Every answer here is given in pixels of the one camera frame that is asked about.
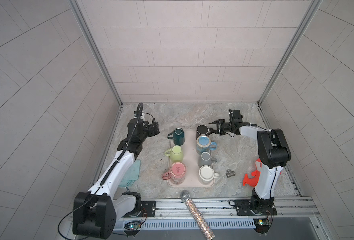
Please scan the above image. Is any black mug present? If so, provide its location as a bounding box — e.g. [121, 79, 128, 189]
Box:
[196, 125, 211, 139]

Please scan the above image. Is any iridescent blue butterfly mug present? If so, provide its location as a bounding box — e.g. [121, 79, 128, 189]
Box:
[196, 135, 217, 155]

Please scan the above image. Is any dark green mug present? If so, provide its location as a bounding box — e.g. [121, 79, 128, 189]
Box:
[167, 128, 185, 146]

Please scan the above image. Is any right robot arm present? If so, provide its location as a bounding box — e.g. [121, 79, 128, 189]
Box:
[210, 109, 292, 215]

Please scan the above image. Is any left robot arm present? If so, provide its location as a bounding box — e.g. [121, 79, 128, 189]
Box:
[73, 103, 160, 240]

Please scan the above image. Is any grey mug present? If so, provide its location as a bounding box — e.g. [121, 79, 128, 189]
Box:
[198, 152, 217, 168]

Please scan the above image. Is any light green mug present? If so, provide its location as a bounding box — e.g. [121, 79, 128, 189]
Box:
[164, 146, 184, 162]

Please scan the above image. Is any white mug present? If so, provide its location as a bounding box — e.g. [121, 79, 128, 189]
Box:
[199, 166, 220, 185]

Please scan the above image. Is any pink glass mug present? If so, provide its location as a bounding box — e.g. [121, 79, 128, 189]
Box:
[162, 162, 186, 185]

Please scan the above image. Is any beige plastic tray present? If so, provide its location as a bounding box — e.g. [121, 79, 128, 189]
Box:
[167, 129, 216, 188]

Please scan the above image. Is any small metal clip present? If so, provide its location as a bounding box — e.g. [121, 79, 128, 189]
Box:
[226, 169, 236, 178]

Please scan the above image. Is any teal folded cloth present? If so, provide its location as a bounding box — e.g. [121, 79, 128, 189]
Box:
[119, 160, 141, 188]

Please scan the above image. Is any red shark plush toy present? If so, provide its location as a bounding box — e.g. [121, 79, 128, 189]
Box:
[243, 159, 262, 188]

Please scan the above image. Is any glitter tube with silver cap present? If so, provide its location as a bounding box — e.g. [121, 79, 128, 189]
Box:
[181, 190, 215, 240]

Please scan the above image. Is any left circuit board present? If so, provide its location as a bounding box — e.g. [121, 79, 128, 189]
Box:
[124, 221, 142, 232]

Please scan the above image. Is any circuit board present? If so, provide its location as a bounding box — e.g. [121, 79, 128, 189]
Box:
[253, 219, 271, 234]
[124, 221, 142, 232]

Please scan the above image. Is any right circuit board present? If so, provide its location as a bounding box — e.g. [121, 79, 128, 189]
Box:
[253, 219, 271, 234]

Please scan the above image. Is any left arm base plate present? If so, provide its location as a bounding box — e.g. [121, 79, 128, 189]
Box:
[124, 201, 157, 218]

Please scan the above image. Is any aluminium rail frame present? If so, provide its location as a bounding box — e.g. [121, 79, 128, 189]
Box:
[110, 196, 320, 223]

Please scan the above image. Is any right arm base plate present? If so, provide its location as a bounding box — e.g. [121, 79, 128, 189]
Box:
[229, 200, 278, 216]

